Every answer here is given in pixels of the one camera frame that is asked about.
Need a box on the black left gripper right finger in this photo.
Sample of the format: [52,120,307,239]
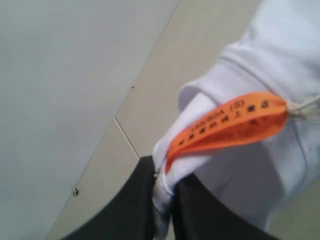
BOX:
[172,174,270,240]

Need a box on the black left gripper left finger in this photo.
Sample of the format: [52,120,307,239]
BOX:
[64,155,155,240]

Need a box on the white t-shirt red lettering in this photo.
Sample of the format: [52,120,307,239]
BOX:
[152,0,320,240]

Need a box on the orange garment tag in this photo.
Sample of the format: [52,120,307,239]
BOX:
[165,92,289,174]

